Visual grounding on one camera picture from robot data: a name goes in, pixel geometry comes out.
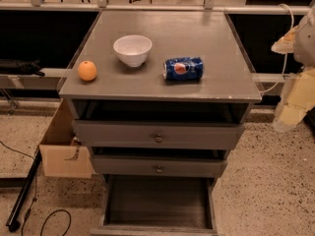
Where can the metal railing frame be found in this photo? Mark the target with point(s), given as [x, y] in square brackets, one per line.
[157, 4]

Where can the black bag on shelf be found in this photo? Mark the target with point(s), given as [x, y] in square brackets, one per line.
[20, 67]

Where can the grey drawer cabinet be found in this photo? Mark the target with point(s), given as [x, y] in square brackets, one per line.
[174, 34]

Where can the cardboard box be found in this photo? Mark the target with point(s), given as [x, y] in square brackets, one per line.
[62, 153]

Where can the blue pepsi can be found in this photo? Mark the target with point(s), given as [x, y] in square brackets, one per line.
[183, 69]

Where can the white ceramic bowl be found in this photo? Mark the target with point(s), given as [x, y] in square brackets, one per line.
[132, 50]

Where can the grey drawer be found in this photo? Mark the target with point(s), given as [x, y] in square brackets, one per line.
[158, 162]
[157, 206]
[156, 124]

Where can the grey middle drawer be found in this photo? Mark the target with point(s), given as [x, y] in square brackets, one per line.
[158, 162]

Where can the orange fruit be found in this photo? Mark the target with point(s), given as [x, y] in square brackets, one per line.
[87, 71]

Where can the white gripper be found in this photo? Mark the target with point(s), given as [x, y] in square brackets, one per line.
[305, 44]

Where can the grey top drawer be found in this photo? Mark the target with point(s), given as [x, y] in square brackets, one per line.
[156, 124]

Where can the grey bottom drawer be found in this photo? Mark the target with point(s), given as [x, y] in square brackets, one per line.
[157, 206]

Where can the black bar on floor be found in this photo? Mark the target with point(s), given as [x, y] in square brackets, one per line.
[12, 223]

